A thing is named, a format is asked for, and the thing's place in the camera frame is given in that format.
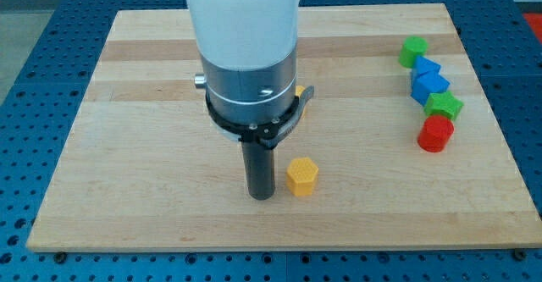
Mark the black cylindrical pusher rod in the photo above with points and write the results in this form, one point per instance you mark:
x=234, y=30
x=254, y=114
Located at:
x=259, y=167

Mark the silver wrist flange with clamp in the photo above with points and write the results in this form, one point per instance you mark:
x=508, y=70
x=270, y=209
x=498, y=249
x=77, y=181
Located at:
x=253, y=105

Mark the yellow hexagon block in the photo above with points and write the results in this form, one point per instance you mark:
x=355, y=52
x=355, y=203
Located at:
x=302, y=176

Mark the yellow block behind arm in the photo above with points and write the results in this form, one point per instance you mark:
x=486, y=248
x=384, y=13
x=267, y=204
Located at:
x=302, y=102

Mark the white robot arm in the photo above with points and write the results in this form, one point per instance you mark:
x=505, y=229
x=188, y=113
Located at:
x=248, y=53

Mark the wooden board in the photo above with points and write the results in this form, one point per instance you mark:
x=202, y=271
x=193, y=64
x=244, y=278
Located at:
x=145, y=170

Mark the green cylinder block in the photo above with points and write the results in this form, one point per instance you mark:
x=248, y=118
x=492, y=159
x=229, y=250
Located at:
x=412, y=47

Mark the blue pentagon block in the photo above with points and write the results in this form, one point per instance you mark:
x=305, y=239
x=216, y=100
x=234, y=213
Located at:
x=423, y=66

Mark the blue cube block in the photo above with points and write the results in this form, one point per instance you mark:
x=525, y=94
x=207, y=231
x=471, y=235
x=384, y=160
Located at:
x=424, y=85

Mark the red cylinder block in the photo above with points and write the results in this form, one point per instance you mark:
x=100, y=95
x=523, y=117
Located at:
x=435, y=133

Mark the green star block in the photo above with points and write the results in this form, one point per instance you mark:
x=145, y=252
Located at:
x=444, y=104

